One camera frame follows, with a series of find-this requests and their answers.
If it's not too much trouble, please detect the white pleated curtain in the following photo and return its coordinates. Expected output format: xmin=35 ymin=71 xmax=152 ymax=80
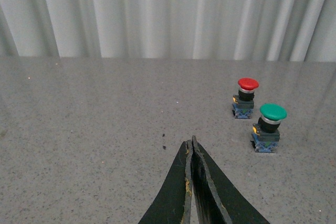
xmin=1 ymin=0 xmax=335 ymax=62

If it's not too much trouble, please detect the red mushroom push button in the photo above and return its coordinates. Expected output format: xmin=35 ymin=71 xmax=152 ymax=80
xmin=232 ymin=77 xmax=259 ymax=119

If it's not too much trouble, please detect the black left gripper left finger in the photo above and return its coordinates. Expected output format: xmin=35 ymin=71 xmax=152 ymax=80
xmin=139 ymin=141 xmax=193 ymax=224

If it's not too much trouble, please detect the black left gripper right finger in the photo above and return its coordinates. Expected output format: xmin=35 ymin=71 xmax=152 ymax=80
xmin=192 ymin=136 xmax=269 ymax=223

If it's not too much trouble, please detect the green mushroom push button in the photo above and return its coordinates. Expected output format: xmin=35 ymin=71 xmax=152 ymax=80
xmin=251 ymin=103 xmax=287 ymax=153

